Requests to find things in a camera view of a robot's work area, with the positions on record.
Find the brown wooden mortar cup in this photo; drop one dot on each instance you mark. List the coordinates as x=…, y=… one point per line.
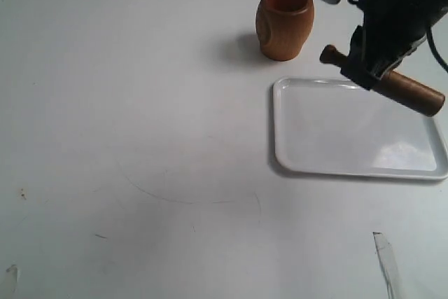
x=283, y=26

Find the brown wooden pestle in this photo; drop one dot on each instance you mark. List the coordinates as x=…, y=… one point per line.
x=392, y=85

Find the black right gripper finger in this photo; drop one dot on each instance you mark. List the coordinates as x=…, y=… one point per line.
x=354, y=57
x=385, y=58

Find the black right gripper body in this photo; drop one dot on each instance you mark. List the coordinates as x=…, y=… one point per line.
x=397, y=22

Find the white rectangular plastic tray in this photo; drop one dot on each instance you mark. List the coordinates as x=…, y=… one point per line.
x=332, y=127

